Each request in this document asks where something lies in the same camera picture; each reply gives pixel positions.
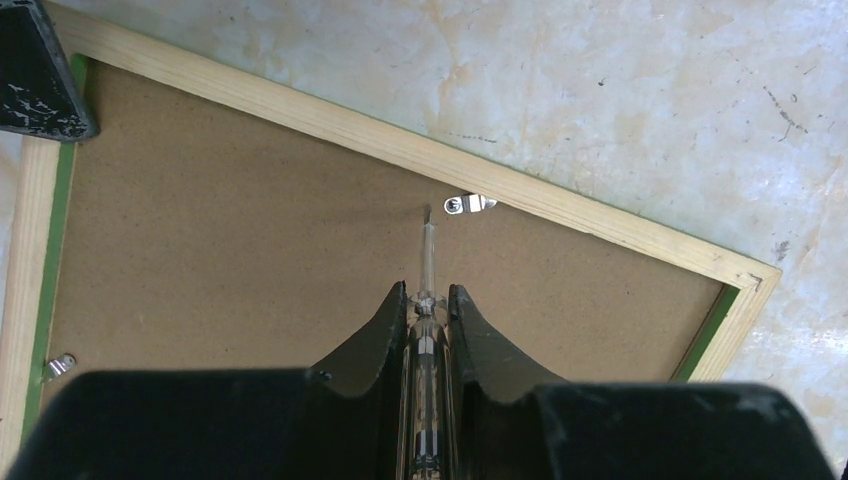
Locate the brown frame backing board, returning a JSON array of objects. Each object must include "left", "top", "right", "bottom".
[{"left": 49, "top": 62, "right": 723, "bottom": 382}]

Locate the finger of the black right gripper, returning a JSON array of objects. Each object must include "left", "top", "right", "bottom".
[{"left": 1, "top": 1, "right": 99, "bottom": 142}]

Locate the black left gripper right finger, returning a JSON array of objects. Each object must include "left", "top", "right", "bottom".
[{"left": 448, "top": 285, "right": 833, "bottom": 479}]

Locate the green wooden picture frame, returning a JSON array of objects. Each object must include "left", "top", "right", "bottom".
[{"left": 1, "top": 2, "right": 781, "bottom": 470}]

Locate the clear handle screwdriver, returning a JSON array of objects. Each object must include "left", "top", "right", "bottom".
[{"left": 395, "top": 206, "right": 457, "bottom": 479}]

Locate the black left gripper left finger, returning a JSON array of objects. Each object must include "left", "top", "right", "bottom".
[{"left": 8, "top": 282, "right": 408, "bottom": 479}]

